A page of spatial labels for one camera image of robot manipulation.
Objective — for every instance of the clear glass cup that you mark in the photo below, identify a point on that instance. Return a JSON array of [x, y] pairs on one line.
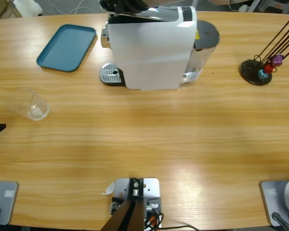
[[38, 113]]

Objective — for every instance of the white foam sheet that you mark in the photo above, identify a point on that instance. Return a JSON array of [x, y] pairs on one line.
[[29, 7]]

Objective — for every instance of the teal coffee capsule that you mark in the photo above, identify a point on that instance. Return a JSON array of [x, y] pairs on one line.
[[262, 74]]

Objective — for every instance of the white block with dark post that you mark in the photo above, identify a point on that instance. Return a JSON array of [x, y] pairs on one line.
[[150, 187]]

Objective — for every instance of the white capsule coffee machine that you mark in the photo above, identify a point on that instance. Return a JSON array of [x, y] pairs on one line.
[[149, 55]]

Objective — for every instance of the teal plastic tray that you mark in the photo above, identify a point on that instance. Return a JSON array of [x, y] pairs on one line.
[[65, 48]]

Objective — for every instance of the chrome coffee machine lever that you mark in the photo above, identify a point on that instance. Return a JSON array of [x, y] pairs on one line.
[[159, 14]]

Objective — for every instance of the yellow warning sticker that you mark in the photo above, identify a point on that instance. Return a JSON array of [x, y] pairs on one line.
[[197, 36]]

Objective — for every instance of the white paper tag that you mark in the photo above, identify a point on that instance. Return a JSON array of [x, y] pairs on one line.
[[109, 188]]

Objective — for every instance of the clear water tank black lid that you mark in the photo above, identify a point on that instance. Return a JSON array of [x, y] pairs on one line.
[[207, 31]]

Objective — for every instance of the dark red coffee capsule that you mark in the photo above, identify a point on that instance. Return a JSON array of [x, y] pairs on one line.
[[269, 68]]

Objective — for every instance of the black capsule holder with rods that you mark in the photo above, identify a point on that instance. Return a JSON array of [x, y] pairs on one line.
[[253, 77]]

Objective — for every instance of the purple coffee capsule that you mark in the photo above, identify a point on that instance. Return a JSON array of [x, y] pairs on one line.
[[277, 59]]

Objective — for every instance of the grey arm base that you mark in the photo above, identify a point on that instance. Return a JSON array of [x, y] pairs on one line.
[[279, 199], [4, 202]]

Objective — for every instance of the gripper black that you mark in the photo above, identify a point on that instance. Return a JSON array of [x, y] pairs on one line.
[[130, 6]]

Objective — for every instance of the metal drip tray grate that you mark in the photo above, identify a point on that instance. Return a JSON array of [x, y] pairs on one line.
[[109, 72]]

